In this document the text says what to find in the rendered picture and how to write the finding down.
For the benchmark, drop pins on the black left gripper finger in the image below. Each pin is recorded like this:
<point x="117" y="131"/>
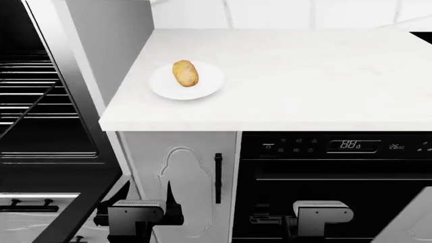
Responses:
<point x="111" y="200"/>
<point x="173" y="205"/>

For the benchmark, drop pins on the grey tall cabinet side panel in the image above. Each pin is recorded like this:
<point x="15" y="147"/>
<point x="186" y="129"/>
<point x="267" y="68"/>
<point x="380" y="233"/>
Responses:
<point x="111" y="45"/>

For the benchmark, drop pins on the metal oven rack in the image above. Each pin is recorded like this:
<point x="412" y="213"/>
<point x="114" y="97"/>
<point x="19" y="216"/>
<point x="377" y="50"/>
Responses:
<point x="37" y="106"/>
<point x="23" y="73"/>

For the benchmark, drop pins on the black built-in oven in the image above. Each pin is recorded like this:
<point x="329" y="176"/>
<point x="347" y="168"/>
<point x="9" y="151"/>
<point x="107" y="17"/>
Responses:
<point x="82" y="101"/>

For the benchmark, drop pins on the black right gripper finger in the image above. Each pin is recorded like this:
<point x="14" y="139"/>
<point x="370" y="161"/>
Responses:
<point x="262" y="209"/>

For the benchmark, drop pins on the white carved cabinet door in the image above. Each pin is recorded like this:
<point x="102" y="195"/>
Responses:
<point x="408" y="222"/>
<point x="189" y="177"/>

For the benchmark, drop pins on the dishwasher digital display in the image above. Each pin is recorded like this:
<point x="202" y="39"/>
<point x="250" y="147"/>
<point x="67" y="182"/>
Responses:
<point x="352" y="146"/>

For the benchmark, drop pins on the black oven door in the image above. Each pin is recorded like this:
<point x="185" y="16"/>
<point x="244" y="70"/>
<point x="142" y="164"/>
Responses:
<point x="50" y="176"/>

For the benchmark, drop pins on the black cooktop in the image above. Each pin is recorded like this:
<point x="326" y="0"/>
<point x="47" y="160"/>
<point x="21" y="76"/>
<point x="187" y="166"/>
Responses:
<point x="423" y="36"/>

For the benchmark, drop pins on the white round plate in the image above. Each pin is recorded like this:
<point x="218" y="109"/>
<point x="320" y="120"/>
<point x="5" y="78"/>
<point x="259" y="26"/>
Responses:
<point x="206" y="86"/>

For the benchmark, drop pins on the black dishwasher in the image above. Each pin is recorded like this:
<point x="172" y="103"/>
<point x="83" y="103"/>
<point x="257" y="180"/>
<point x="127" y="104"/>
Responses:
<point x="337" y="192"/>

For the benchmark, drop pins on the yellow-brown potato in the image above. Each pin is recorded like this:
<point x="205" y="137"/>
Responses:
<point x="185" y="74"/>

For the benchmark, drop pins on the white drawer front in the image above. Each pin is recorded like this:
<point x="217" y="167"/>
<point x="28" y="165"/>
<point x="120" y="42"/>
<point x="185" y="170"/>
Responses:
<point x="20" y="225"/>

